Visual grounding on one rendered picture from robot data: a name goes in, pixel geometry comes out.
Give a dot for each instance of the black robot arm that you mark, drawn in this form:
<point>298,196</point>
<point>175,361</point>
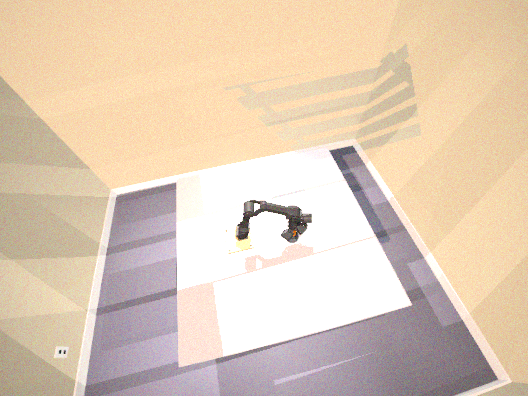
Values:
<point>293,213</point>

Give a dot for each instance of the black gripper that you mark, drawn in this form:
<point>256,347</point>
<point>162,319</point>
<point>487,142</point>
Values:
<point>288,233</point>

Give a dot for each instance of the black round pedestal with short shaft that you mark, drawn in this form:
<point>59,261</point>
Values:
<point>294,239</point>

